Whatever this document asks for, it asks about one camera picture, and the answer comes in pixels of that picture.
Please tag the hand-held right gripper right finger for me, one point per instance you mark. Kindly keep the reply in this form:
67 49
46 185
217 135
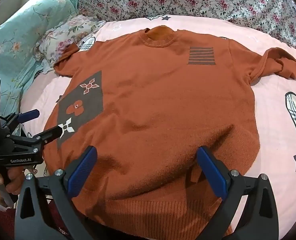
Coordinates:
212 175

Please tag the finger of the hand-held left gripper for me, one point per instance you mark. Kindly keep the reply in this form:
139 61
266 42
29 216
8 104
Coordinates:
29 114
53 132

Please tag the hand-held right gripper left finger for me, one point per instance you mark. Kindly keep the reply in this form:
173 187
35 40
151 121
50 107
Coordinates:
84 172

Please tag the orange knit sweater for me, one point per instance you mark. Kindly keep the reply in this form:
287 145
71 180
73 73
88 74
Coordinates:
150 92

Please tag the pale floral pillow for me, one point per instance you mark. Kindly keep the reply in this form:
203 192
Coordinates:
68 35

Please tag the teal floral quilt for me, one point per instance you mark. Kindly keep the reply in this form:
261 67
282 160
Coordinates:
25 35

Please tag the person's left hand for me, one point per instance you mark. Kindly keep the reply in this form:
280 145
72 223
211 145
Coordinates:
14 180

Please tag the pink printed bed sheet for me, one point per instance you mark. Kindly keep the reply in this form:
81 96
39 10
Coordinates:
275 85

